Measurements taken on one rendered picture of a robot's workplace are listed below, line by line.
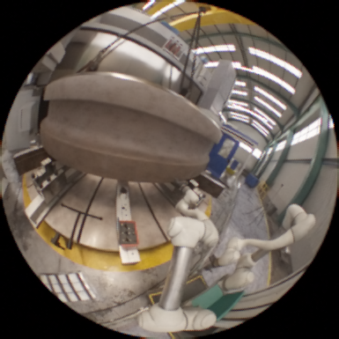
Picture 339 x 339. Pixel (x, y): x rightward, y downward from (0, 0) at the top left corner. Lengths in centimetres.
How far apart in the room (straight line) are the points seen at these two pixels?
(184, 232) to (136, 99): 88
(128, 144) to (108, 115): 34
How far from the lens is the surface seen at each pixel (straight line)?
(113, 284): 153
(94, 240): 127
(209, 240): 60
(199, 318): 71
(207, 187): 265
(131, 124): 94
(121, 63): 405
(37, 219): 162
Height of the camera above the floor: 151
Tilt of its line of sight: 25 degrees down
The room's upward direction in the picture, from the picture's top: 25 degrees clockwise
